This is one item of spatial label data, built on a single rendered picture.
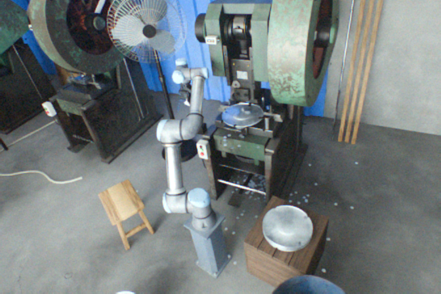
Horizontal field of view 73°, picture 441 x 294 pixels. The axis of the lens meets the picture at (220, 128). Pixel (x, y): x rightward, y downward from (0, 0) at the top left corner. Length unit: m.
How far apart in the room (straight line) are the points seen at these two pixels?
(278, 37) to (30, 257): 2.37
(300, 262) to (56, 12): 2.28
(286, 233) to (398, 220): 0.99
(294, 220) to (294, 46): 1.03
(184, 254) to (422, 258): 1.56
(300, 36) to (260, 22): 0.39
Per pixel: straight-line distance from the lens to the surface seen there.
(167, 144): 1.63
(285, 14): 1.43
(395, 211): 2.62
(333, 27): 1.75
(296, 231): 1.87
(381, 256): 2.36
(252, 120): 2.00
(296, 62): 1.43
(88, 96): 3.06
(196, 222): 1.80
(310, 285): 1.71
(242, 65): 1.92
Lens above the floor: 1.92
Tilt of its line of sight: 36 degrees down
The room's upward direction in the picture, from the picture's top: 8 degrees counter-clockwise
